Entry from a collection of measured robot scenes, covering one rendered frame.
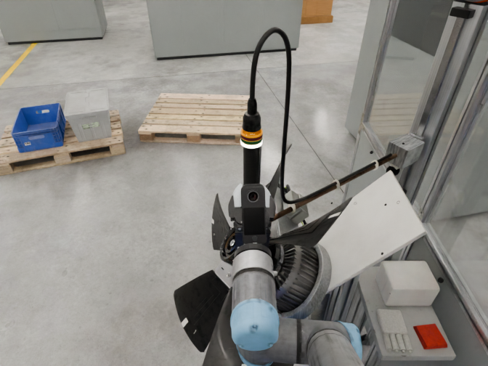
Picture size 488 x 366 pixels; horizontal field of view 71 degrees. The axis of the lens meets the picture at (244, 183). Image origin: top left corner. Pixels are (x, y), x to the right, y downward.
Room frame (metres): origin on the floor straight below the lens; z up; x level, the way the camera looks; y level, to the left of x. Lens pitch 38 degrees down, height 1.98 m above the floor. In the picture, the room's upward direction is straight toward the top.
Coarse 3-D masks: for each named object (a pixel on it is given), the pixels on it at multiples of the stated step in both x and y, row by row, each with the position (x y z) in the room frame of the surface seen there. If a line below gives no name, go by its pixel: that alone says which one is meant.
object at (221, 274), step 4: (220, 264) 0.67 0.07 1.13; (224, 264) 0.67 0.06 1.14; (228, 264) 0.67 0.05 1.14; (216, 268) 0.67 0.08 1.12; (220, 268) 0.67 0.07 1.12; (224, 268) 0.67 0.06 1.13; (228, 268) 0.66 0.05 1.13; (216, 272) 0.67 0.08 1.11; (220, 272) 0.66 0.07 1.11; (224, 272) 0.66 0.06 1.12; (228, 272) 0.65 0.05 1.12; (220, 276) 0.66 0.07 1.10; (224, 276) 0.65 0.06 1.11; (224, 280) 0.64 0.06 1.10; (228, 280) 0.64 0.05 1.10; (228, 284) 0.63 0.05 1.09
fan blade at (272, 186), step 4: (288, 148) 0.88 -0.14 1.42; (280, 160) 0.89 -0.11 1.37; (280, 164) 0.86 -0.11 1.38; (276, 172) 0.84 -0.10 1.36; (272, 176) 0.83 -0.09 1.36; (276, 176) 0.87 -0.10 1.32; (272, 180) 0.83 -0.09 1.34; (276, 180) 0.89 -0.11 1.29; (272, 184) 0.85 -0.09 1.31; (276, 184) 0.91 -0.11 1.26; (268, 188) 0.81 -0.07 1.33; (272, 188) 0.86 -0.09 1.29; (276, 188) 0.91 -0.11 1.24; (272, 192) 0.87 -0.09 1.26; (272, 196) 0.87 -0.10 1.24
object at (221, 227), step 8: (216, 200) 0.97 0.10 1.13; (216, 208) 0.95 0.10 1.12; (216, 216) 0.92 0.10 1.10; (224, 216) 0.85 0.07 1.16; (216, 224) 0.91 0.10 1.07; (224, 224) 0.84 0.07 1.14; (216, 232) 0.90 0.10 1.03; (224, 232) 0.83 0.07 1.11; (216, 240) 0.89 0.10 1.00; (216, 248) 0.88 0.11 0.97
